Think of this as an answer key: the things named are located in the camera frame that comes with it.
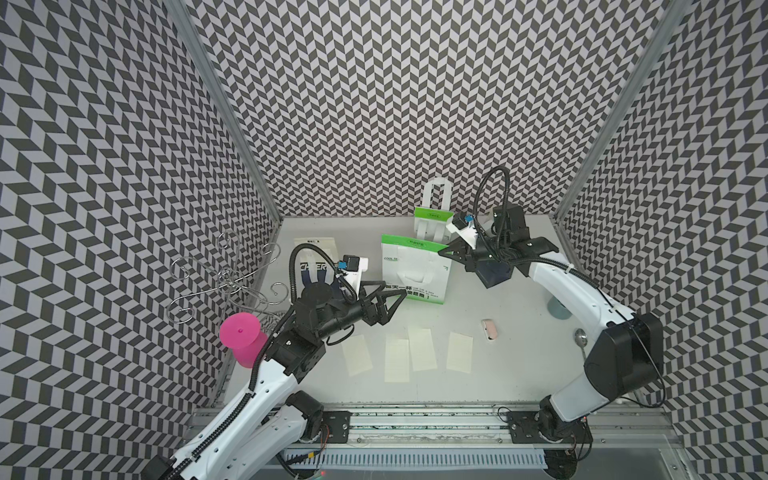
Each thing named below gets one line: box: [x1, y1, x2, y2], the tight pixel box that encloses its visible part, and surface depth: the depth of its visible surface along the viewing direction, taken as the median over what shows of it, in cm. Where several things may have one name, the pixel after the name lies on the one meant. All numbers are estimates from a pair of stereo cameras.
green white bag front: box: [381, 234, 453, 305], surface depth 84 cm
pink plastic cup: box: [219, 312, 268, 369], surface depth 60 cm
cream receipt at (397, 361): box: [384, 339, 410, 383], surface depth 86 cm
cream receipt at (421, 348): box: [408, 326, 437, 372], surface depth 88 cm
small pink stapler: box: [481, 319, 498, 342], surface depth 89 cm
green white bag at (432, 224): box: [414, 178, 454, 243], surface depth 88 cm
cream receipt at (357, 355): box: [342, 334, 373, 377], surface depth 86 cm
